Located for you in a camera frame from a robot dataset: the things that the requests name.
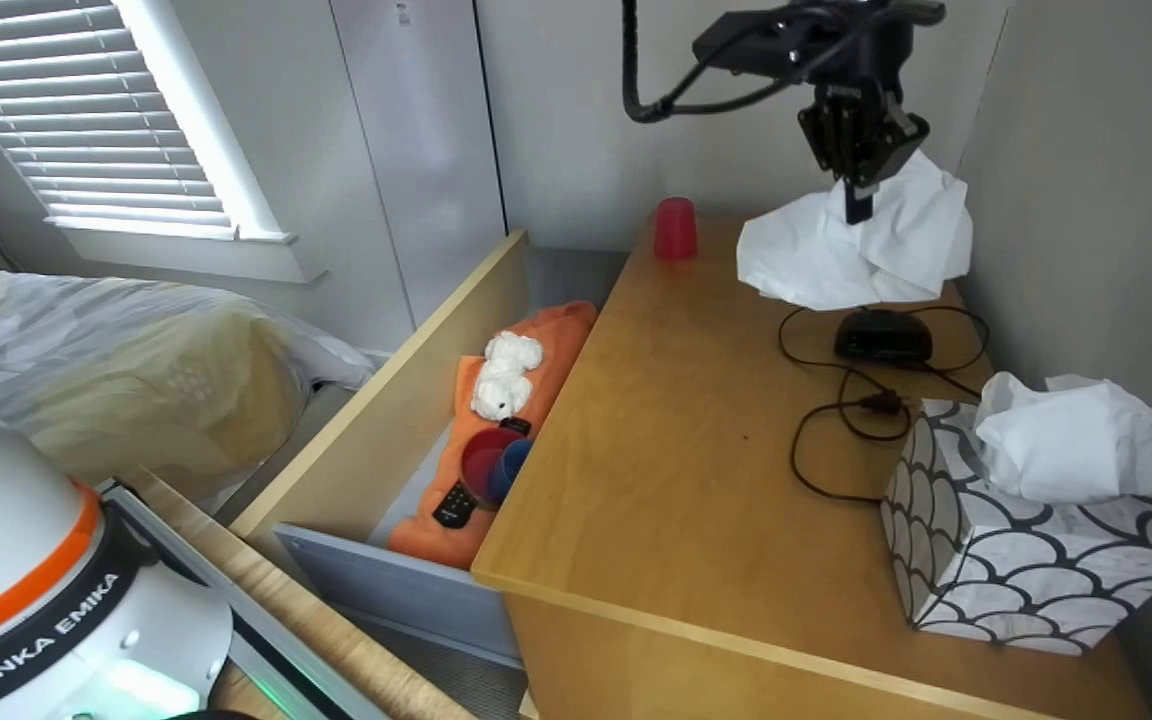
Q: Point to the white window blinds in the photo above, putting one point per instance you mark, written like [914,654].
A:
[115,125]

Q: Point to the patterned tissue box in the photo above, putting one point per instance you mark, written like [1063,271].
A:
[982,567]

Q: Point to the white plush toy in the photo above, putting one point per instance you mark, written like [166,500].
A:
[507,374]

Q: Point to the open wooden drawer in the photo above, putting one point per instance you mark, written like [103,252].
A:
[352,504]

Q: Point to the wooden nightstand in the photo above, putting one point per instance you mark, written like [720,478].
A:
[662,560]

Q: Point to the red plastic cup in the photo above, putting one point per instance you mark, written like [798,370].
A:
[672,228]

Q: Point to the white tissue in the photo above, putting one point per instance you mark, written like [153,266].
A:
[914,240]
[1066,442]

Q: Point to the bed with white sheets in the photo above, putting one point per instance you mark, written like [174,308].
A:
[198,387]

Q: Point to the red and blue cups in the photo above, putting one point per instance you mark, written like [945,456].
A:
[490,463]

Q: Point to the white tissue in box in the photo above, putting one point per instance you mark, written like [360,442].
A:
[1066,442]

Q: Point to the black remote control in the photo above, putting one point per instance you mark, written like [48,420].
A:
[452,511]

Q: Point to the white leaning board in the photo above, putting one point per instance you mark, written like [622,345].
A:
[418,80]

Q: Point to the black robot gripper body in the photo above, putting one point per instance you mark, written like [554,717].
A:
[861,134]

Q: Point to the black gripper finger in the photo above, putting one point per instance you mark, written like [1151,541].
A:
[859,202]

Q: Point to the orange cloth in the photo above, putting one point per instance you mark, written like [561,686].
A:
[522,426]

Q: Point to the wooden bed frame rail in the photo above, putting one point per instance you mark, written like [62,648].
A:
[295,659]

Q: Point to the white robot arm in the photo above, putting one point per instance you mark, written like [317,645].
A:
[72,582]

